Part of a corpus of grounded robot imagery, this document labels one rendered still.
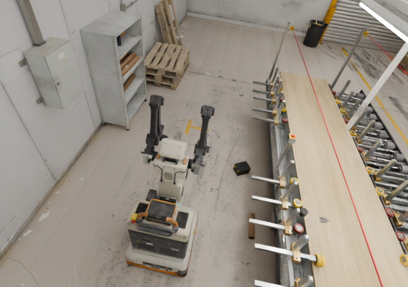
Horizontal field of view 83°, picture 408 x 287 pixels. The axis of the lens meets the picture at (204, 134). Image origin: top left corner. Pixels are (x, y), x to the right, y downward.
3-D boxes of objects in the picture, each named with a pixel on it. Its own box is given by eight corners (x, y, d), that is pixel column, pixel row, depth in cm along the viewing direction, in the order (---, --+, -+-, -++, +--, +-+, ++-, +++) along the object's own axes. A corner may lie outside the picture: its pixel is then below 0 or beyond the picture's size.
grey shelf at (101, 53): (102, 125, 386) (79, 30, 281) (124, 96, 452) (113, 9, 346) (128, 130, 385) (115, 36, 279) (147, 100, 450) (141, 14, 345)
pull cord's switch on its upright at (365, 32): (329, 94, 409) (366, 30, 334) (326, 90, 420) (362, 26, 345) (333, 94, 409) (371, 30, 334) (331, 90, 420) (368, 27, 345)
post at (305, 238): (281, 262, 195) (305, 238, 162) (281, 258, 197) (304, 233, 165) (285, 263, 195) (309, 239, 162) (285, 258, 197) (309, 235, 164)
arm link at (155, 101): (146, 99, 180) (159, 101, 180) (152, 93, 192) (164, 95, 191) (145, 145, 204) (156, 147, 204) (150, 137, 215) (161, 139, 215)
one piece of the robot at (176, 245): (184, 265, 232) (190, 228, 175) (131, 253, 235) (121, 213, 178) (190, 233, 257) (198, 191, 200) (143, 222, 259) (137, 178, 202)
